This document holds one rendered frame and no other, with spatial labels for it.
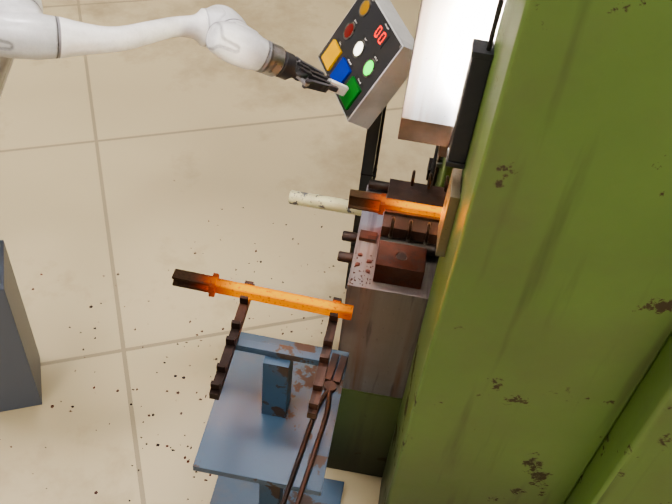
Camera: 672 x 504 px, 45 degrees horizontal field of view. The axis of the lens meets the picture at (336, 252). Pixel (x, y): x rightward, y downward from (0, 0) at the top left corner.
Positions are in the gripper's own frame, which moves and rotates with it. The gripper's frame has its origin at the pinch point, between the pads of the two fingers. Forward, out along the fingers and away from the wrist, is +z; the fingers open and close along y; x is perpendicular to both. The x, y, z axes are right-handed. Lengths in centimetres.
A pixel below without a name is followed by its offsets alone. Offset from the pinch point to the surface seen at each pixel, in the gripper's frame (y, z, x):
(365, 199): 44.7, -2.8, -4.6
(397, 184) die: 37.9, 8.5, -1.3
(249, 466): 96, -23, -51
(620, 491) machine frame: 126, 39, -4
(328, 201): 6.4, 18.9, -34.7
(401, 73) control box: 6.8, 10.6, 15.0
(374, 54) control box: -2.0, 5.4, 13.2
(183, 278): 60, -44, -31
